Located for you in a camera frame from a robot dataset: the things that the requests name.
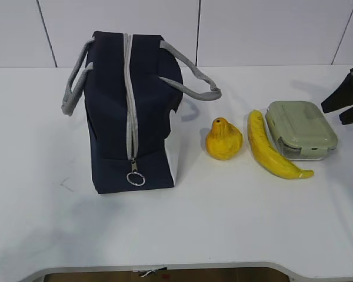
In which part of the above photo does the green lid glass container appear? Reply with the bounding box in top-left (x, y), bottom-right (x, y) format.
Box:
top-left (265, 100), bottom-right (338, 160)

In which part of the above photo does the yellow banana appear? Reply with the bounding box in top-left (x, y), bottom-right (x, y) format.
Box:
top-left (247, 110), bottom-right (314, 179)

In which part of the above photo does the yellow pear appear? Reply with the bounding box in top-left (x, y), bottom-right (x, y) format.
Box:
top-left (205, 117), bottom-right (243, 160)

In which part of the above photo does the navy blue lunch bag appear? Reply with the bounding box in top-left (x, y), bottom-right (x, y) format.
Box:
top-left (61, 30), bottom-right (222, 195)

